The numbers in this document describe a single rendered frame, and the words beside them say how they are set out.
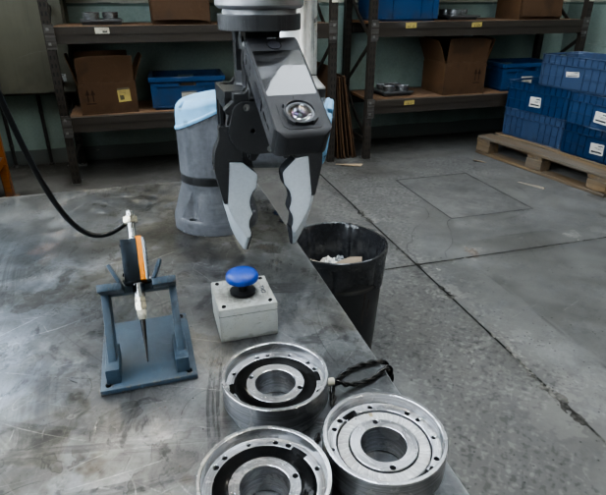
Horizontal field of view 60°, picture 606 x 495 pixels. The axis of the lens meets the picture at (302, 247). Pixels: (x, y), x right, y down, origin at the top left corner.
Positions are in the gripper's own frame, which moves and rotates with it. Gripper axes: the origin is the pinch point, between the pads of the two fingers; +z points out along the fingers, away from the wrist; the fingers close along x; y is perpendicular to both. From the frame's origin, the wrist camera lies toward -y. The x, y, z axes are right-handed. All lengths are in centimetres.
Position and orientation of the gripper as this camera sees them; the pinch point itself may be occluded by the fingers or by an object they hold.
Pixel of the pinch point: (270, 237)
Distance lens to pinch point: 51.8
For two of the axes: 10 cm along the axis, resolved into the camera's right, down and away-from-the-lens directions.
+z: 0.0, 9.0, 4.3
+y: -2.9, -4.2, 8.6
